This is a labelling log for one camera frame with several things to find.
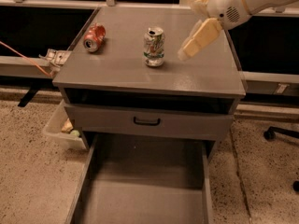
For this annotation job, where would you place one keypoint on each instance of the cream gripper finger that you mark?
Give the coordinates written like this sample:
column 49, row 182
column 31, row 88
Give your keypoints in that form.
column 202, row 34
column 199, row 7

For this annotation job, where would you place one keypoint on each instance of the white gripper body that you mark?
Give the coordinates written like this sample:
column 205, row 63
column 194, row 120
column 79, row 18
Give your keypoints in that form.
column 226, row 6

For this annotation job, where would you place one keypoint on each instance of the crushed 7up can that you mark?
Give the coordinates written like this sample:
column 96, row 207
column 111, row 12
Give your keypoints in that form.
column 153, row 51

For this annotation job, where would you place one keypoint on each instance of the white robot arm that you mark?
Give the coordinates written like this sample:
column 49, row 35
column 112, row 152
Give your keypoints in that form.
column 255, row 6

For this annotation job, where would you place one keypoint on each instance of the grey drawer cabinet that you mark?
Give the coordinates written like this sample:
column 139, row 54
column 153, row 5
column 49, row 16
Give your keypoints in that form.
column 117, row 76

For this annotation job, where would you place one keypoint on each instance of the crushed red soda can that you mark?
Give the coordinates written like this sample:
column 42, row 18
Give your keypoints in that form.
column 94, row 37

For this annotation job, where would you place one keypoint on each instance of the closed grey top drawer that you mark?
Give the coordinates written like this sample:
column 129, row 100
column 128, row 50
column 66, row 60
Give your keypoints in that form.
column 174, row 124

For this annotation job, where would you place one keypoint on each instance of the open grey middle drawer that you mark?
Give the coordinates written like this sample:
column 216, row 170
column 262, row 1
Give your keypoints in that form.
column 129, row 179

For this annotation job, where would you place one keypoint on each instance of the black office chair base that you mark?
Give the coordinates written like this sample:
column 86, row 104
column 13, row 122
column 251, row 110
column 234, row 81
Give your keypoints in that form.
column 270, row 134

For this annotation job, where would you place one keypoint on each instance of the green ball in bin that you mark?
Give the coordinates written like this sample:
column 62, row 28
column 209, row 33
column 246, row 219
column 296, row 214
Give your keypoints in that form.
column 75, row 133

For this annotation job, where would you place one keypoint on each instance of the tan object in bin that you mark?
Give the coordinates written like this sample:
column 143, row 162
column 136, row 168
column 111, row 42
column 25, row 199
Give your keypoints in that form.
column 67, row 127

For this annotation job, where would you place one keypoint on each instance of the clear plastic bin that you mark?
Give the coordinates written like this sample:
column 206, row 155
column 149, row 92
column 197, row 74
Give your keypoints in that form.
column 53, row 130

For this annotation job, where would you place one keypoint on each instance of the black drawer handle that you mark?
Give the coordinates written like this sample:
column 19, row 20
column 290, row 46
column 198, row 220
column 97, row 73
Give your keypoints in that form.
column 146, row 122

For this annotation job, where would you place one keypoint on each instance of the metal wall bracket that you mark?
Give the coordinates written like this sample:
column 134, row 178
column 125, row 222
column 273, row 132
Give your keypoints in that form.
column 56, row 58

